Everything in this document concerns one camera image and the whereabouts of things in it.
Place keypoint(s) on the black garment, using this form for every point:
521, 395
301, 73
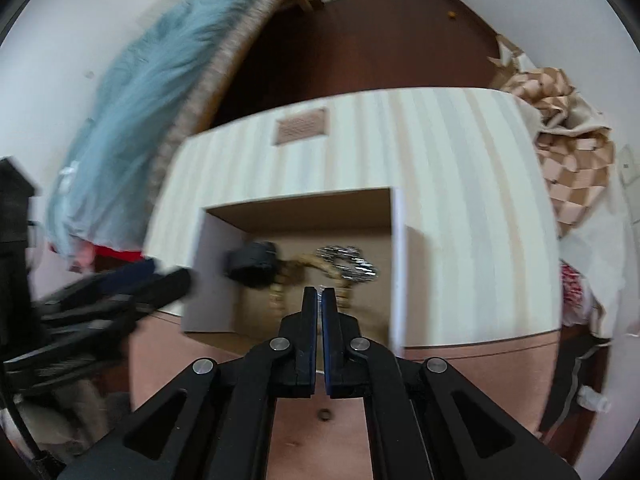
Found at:
575, 375

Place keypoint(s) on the checkered beige cloth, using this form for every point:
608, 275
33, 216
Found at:
565, 150

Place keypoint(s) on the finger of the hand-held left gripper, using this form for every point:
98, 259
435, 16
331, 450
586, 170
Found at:
150, 285
90, 340

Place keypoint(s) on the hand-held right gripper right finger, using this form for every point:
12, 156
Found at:
328, 320

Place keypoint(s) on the black pouch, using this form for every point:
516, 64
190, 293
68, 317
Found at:
252, 264

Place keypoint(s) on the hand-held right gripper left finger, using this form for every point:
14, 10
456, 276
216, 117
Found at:
312, 320

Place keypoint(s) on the striped white jewelry box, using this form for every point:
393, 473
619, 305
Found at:
450, 185

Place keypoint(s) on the blue fluffy blanket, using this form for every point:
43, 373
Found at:
140, 110

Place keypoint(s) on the red white patterned cloth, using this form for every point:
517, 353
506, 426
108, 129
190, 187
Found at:
575, 295

